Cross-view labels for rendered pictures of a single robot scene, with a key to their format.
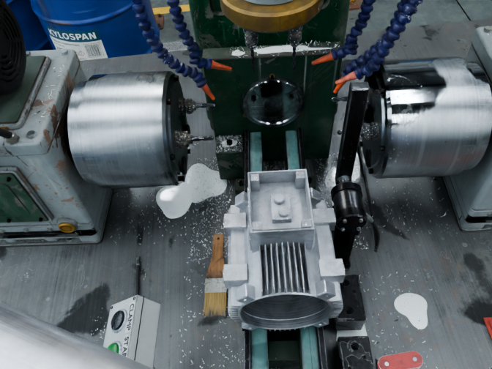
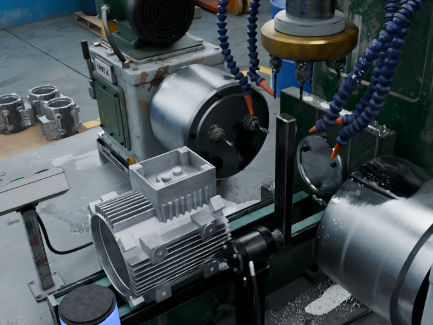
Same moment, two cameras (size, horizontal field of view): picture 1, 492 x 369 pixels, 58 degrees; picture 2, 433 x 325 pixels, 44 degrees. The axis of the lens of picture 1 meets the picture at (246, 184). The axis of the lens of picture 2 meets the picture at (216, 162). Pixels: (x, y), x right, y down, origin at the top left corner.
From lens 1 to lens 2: 75 cm
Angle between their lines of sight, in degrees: 44
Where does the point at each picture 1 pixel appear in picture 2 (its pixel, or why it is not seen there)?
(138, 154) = (174, 118)
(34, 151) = (129, 79)
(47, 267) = (107, 184)
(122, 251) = not seen: hidden behind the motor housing
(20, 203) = (116, 120)
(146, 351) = (28, 194)
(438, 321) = not seen: outside the picture
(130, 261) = not seen: hidden behind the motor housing
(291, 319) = (125, 286)
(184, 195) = (225, 210)
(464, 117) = (399, 235)
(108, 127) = (174, 91)
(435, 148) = (358, 253)
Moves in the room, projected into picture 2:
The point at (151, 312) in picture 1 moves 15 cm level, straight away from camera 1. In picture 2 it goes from (57, 184) to (96, 149)
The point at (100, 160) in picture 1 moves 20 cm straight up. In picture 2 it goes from (158, 111) to (149, 30)
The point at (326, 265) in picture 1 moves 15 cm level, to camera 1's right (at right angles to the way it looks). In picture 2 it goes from (152, 236) to (207, 284)
